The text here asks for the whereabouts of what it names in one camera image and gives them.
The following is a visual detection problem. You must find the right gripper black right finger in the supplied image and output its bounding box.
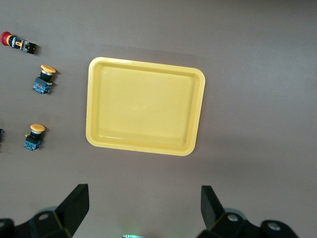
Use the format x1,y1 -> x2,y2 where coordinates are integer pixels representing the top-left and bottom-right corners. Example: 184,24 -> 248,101
200,185 -> 299,238

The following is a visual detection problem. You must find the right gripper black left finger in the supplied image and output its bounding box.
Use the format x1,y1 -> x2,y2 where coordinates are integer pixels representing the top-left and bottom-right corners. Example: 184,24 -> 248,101
0,183 -> 90,238

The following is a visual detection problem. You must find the yellow mushroom push button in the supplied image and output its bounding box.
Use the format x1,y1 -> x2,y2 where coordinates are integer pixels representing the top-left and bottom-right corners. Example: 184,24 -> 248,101
31,64 -> 57,95
23,123 -> 47,152

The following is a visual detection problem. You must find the yellow plastic tray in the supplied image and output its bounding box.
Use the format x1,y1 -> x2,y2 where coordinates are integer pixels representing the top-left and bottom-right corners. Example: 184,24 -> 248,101
85,57 -> 207,157

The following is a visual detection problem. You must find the red button orange black body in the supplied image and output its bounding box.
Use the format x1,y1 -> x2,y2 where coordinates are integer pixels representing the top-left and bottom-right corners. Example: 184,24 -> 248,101
0,31 -> 39,55

